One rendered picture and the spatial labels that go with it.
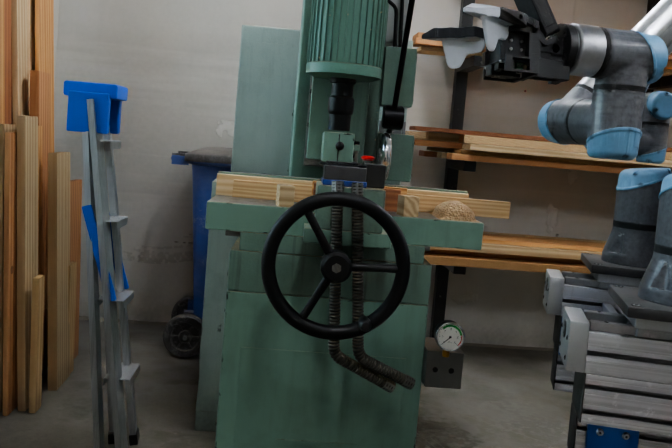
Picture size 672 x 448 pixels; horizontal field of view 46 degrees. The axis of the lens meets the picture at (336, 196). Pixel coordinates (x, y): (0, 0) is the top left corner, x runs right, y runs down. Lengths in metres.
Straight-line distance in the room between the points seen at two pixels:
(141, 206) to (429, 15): 1.80
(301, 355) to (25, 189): 1.48
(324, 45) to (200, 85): 2.43
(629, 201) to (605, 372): 0.59
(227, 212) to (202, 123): 2.49
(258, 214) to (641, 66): 0.85
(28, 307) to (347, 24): 1.72
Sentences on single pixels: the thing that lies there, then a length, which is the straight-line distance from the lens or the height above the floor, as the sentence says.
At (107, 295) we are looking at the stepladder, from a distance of 2.50.
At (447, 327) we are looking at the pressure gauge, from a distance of 1.71.
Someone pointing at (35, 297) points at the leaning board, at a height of 0.42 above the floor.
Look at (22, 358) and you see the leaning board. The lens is 3.05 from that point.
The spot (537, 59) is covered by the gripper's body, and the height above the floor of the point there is 1.19.
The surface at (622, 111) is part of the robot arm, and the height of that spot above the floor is 1.13.
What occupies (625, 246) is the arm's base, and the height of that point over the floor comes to 0.86.
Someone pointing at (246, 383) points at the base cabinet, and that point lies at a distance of 1.78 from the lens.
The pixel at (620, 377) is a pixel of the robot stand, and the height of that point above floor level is 0.68.
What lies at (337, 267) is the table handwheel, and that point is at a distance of 1.52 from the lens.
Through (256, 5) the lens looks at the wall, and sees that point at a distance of 4.22.
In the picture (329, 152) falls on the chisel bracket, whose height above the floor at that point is 1.02.
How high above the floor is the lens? 1.06
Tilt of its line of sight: 4 degrees down
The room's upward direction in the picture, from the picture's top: 5 degrees clockwise
